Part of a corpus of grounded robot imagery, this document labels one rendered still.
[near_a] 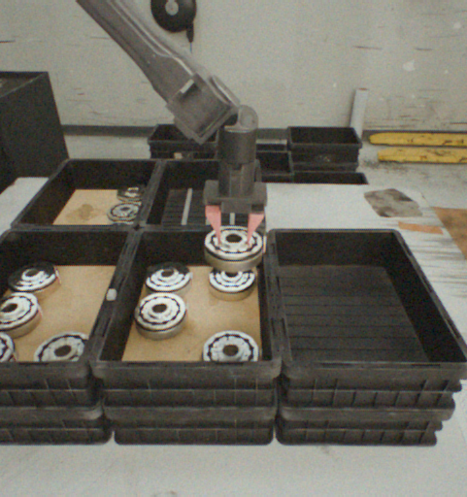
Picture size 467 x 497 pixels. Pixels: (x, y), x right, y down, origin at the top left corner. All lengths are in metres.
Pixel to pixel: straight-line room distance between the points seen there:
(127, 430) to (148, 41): 0.63
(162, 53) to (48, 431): 0.66
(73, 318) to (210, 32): 3.32
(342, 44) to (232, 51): 0.93
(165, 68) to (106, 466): 0.67
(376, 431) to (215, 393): 0.31
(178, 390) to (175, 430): 0.13
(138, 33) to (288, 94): 3.49
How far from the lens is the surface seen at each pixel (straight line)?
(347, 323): 0.89
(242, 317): 0.87
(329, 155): 2.44
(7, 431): 0.91
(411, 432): 0.87
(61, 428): 0.86
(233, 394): 0.73
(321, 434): 0.84
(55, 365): 0.72
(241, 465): 0.84
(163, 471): 0.84
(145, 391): 0.74
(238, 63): 4.00
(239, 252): 0.70
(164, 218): 1.21
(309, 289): 0.95
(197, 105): 0.61
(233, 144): 0.62
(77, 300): 0.97
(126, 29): 0.62
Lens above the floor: 1.44
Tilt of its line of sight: 36 degrees down
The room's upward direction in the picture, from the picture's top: straight up
